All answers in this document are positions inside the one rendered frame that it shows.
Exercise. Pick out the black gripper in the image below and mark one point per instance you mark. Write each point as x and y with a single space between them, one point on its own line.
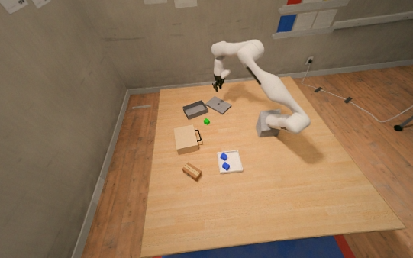
218 83

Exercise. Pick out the blue block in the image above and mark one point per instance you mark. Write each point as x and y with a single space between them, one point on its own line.
223 156
225 166

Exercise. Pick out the grey square panel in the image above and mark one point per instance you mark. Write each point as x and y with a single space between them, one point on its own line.
218 105

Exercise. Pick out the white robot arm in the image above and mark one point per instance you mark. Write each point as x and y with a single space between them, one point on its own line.
270 84

